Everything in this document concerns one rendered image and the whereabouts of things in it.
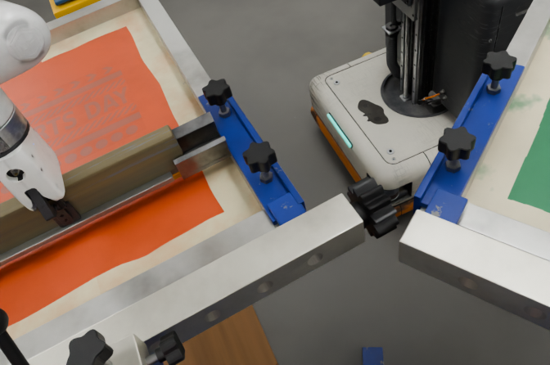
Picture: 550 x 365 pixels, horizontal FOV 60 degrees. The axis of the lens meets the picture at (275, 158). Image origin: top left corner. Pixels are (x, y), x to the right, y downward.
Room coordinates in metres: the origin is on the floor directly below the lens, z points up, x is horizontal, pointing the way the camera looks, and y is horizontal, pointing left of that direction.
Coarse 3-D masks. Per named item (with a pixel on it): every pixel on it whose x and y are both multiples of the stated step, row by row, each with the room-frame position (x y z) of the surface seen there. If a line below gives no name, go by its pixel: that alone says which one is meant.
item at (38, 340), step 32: (128, 0) 1.07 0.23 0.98; (64, 32) 1.03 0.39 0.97; (160, 32) 0.89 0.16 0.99; (192, 64) 0.76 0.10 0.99; (256, 224) 0.37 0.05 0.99; (192, 256) 0.35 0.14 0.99; (128, 288) 0.33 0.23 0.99; (160, 288) 0.31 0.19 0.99; (64, 320) 0.31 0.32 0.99; (96, 320) 0.30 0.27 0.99; (0, 352) 0.29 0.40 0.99; (32, 352) 0.28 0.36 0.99
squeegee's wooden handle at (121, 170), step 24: (144, 144) 0.51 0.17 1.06; (168, 144) 0.51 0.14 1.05; (96, 168) 0.49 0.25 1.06; (120, 168) 0.49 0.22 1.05; (144, 168) 0.50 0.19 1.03; (168, 168) 0.50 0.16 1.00; (72, 192) 0.47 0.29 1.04; (96, 192) 0.48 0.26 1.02; (120, 192) 0.48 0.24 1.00; (0, 216) 0.45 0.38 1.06; (24, 216) 0.45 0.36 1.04; (0, 240) 0.44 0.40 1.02; (24, 240) 0.45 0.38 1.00
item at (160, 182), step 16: (160, 176) 0.50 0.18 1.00; (128, 192) 0.48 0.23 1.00; (144, 192) 0.48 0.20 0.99; (96, 208) 0.47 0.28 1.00; (112, 208) 0.47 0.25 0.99; (80, 224) 0.45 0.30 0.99; (32, 240) 0.45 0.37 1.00; (48, 240) 0.44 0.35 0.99; (0, 256) 0.43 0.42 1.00; (16, 256) 0.43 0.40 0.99
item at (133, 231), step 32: (128, 32) 0.99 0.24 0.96; (64, 64) 0.93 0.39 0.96; (96, 64) 0.90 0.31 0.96; (128, 64) 0.87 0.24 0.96; (160, 96) 0.74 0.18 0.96; (160, 192) 0.50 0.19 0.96; (192, 192) 0.48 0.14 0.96; (96, 224) 0.47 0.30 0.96; (128, 224) 0.46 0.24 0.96; (160, 224) 0.44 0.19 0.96; (192, 224) 0.42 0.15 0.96; (96, 256) 0.42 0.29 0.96; (128, 256) 0.40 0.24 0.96
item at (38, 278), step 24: (24, 96) 0.86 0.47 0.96; (72, 240) 0.46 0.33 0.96; (24, 264) 0.44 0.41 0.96; (48, 264) 0.43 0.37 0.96; (72, 264) 0.41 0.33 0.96; (0, 288) 0.41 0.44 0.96; (24, 288) 0.40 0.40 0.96; (48, 288) 0.38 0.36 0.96; (72, 288) 0.37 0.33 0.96; (24, 312) 0.36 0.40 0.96
